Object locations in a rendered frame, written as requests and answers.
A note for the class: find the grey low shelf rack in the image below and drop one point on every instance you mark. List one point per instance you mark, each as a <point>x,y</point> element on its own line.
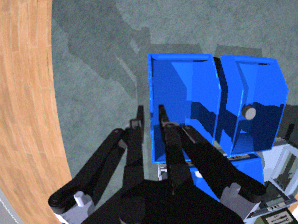
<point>272,161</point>

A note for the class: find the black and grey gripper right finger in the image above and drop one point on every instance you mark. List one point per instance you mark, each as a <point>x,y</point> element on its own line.
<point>235,189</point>

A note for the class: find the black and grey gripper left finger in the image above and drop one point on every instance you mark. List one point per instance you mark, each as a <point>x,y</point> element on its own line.
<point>72,203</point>

